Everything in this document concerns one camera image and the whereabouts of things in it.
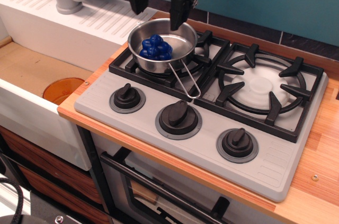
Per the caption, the black burner grate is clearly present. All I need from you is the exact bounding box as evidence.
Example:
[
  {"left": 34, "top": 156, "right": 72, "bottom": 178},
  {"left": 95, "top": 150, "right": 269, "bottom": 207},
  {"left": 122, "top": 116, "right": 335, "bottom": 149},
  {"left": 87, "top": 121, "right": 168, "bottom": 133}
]
[
  {"left": 195, "top": 43, "right": 328, "bottom": 143},
  {"left": 109, "top": 30, "right": 230, "bottom": 102}
]

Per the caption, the grey toy stove top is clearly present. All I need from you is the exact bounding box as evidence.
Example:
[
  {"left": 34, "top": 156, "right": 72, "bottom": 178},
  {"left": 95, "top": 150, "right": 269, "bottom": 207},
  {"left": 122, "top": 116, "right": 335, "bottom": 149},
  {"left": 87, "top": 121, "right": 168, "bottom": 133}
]
[{"left": 74, "top": 68, "right": 316, "bottom": 202}]

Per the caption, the white toy sink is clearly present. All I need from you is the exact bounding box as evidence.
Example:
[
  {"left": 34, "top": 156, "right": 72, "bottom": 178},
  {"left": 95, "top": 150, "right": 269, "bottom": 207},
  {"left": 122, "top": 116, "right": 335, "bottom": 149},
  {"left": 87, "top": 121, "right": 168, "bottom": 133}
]
[{"left": 1, "top": 0, "right": 156, "bottom": 171}]

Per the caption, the black middle stove knob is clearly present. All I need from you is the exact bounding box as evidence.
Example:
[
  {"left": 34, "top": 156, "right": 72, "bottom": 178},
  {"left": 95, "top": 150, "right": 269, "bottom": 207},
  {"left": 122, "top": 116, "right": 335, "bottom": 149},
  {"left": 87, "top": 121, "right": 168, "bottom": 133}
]
[{"left": 155, "top": 100, "right": 202, "bottom": 140}]

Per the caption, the black oven door handle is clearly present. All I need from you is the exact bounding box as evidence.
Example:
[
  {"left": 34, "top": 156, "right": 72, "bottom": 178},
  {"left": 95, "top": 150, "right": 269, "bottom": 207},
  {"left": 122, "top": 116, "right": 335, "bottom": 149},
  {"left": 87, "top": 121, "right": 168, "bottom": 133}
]
[{"left": 100, "top": 147, "right": 229, "bottom": 223}]

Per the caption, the black stove knob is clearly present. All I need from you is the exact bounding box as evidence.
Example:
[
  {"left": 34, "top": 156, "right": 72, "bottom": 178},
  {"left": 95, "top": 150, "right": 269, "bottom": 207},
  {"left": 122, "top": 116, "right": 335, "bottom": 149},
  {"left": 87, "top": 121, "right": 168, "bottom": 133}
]
[
  {"left": 216, "top": 128, "right": 259, "bottom": 164},
  {"left": 109, "top": 83, "right": 146, "bottom": 114},
  {"left": 155, "top": 100, "right": 202, "bottom": 140}
]

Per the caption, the stainless steel pan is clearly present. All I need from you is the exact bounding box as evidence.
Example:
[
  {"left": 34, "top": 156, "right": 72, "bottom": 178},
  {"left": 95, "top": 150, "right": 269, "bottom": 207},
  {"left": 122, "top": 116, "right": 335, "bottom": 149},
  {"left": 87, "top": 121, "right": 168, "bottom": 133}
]
[{"left": 128, "top": 19, "right": 201, "bottom": 99}]

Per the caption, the black left stove knob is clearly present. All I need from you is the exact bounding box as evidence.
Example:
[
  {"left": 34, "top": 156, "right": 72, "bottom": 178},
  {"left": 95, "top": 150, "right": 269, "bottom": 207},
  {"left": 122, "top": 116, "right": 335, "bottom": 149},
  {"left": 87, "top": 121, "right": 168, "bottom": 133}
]
[{"left": 109, "top": 83, "right": 146, "bottom": 114}]

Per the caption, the wooden drawer front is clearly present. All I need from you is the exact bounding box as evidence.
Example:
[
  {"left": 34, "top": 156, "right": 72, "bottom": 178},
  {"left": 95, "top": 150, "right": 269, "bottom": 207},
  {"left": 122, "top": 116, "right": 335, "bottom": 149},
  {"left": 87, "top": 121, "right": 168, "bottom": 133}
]
[{"left": 1, "top": 127, "right": 111, "bottom": 223}]

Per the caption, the orange plastic cup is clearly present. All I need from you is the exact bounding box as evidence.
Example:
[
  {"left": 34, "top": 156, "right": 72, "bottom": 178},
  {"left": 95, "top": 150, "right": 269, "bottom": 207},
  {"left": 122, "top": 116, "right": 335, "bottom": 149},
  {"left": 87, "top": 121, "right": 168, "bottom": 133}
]
[{"left": 42, "top": 77, "right": 84, "bottom": 105}]

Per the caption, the toy oven door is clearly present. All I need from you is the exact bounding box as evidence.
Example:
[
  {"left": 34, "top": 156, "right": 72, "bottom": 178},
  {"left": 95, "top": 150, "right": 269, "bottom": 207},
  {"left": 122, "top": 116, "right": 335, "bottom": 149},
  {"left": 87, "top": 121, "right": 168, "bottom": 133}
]
[{"left": 99, "top": 147, "right": 261, "bottom": 223}]

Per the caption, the black right stove knob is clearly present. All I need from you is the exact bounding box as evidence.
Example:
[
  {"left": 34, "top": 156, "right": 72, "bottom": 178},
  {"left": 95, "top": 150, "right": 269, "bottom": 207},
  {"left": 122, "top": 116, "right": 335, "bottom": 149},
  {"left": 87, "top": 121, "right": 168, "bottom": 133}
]
[{"left": 216, "top": 128, "right": 259, "bottom": 164}]

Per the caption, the black right burner grate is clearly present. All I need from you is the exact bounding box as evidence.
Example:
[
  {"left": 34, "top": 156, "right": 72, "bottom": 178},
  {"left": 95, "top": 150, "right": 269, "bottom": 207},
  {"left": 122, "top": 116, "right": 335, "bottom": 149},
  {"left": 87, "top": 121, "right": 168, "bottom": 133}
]
[{"left": 195, "top": 43, "right": 328, "bottom": 143}]

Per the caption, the black braided cable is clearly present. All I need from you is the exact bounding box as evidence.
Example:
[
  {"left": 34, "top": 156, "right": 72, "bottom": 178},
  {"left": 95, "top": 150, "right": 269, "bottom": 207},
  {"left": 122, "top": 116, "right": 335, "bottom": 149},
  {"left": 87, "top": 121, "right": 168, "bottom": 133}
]
[{"left": 0, "top": 177, "right": 24, "bottom": 224}]

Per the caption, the blue toy blueberry cluster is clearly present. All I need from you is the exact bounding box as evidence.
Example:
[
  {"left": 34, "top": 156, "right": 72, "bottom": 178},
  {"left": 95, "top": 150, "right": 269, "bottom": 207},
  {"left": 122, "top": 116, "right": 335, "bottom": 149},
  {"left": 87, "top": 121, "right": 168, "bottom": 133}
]
[{"left": 139, "top": 34, "right": 173, "bottom": 60}]

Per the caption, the black left burner grate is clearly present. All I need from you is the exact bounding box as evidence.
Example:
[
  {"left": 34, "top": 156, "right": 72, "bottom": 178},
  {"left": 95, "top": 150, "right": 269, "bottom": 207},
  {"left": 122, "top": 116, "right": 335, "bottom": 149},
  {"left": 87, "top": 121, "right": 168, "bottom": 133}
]
[{"left": 109, "top": 30, "right": 230, "bottom": 102}]

